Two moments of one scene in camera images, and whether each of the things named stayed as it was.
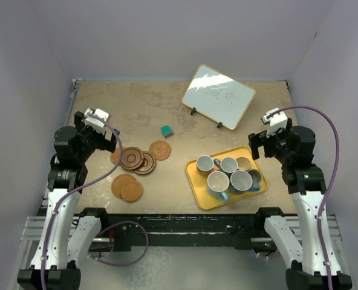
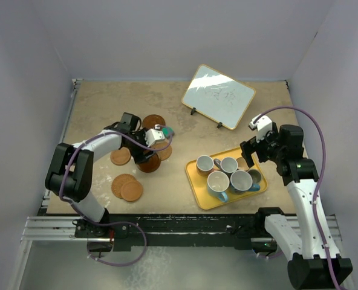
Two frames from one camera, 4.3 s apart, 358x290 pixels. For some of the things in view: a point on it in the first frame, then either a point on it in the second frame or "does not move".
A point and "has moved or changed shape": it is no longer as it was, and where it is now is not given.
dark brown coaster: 148,164 has moved or changed shape
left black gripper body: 92,139 -> 136,148
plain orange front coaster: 132,191 does not move
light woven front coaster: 118,181 does not move
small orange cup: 243,164 does not move
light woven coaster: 161,150 does not move
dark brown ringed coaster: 132,158 -> 149,121
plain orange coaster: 115,156 does not move
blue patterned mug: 241,182 does not move
